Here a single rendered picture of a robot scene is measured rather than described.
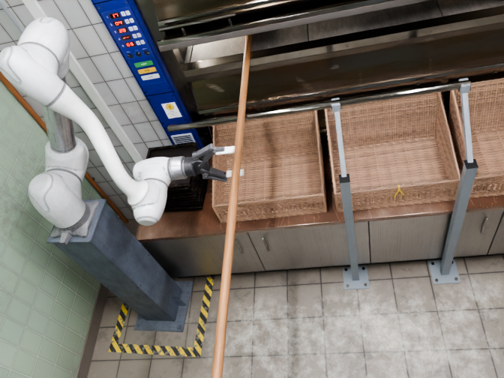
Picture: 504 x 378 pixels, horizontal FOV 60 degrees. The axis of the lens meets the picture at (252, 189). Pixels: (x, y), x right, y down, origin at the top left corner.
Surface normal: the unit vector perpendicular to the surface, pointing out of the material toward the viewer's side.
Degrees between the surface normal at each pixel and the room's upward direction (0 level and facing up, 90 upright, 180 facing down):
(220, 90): 70
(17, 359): 90
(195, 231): 0
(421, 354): 0
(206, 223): 0
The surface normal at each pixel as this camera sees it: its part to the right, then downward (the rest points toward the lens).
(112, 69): -0.04, 0.80
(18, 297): 0.97, -0.11
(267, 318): -0.23, -0.59
